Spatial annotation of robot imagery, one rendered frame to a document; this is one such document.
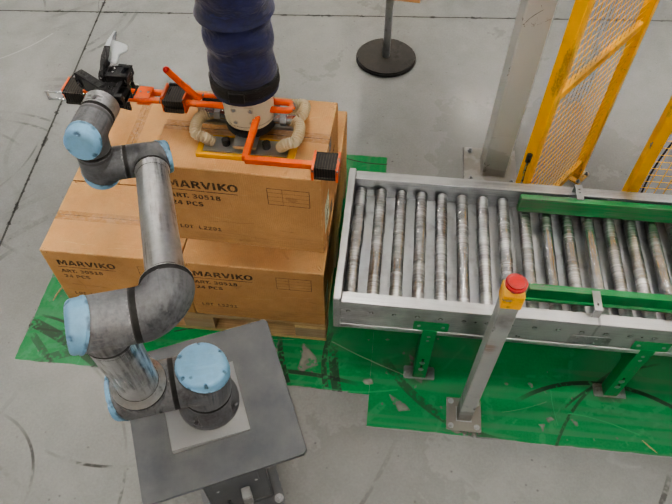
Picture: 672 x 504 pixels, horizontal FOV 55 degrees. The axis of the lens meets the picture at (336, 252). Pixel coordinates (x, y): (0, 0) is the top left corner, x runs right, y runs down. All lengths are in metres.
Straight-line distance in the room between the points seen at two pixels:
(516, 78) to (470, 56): 1.33
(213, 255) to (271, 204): 0.52
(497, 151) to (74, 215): 2.17
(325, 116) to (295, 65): 2.11
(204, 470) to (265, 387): 0.31
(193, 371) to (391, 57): 3.07
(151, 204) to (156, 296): 0.32
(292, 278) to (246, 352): 0.55
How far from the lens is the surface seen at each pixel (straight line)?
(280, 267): 2.62
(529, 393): 3.06
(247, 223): 2.37
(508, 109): 3.44
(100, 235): 2.89
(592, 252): 2.85
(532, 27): 3.16
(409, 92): 4.25
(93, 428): 3.05
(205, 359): 1.88
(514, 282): 2.04
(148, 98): 2.30
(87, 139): 1.68
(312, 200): 2.21
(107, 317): 1.32
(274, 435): 2.06
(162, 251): 1.43
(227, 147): 2.24
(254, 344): 2.20
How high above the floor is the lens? 2.67
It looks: 53 degrees down
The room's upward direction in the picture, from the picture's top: straight up
